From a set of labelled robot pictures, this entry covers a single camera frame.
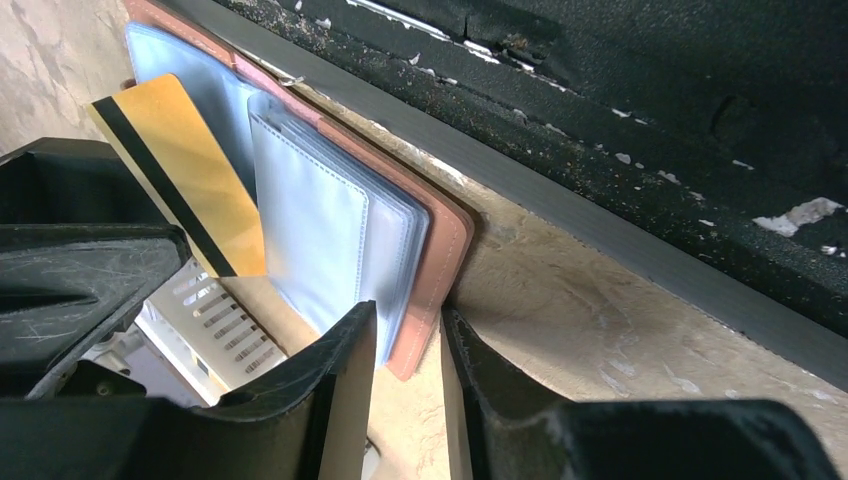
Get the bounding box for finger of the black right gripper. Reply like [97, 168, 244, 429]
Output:
[1, 224, 190, 399]
[1, 137, 168, 224]

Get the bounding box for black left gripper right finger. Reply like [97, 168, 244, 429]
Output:
[441, 307, 838, 479]

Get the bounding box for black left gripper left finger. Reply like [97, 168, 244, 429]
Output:
[1, 301, 377, 479]

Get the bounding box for tan leather card holder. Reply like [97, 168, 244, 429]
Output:
[126, 1, 474, 381]

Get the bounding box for white plastic basket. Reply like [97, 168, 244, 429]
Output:
[83, 259, 287, 408]

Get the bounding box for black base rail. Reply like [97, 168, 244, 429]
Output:
[172, 1, 847, 388]

